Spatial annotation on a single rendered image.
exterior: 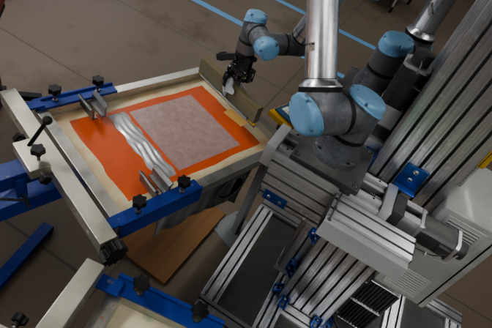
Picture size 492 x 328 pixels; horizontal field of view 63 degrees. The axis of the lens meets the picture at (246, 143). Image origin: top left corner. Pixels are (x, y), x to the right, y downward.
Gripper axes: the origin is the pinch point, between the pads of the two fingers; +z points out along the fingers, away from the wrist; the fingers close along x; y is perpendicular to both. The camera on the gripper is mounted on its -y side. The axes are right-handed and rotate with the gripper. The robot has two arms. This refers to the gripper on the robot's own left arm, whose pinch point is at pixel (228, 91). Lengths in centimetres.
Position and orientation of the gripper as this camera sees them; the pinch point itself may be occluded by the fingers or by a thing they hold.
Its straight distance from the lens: 163.8
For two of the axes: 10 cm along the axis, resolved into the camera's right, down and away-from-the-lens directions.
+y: 6.4, 6.4, -4.2
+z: -2.7, 7.1, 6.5
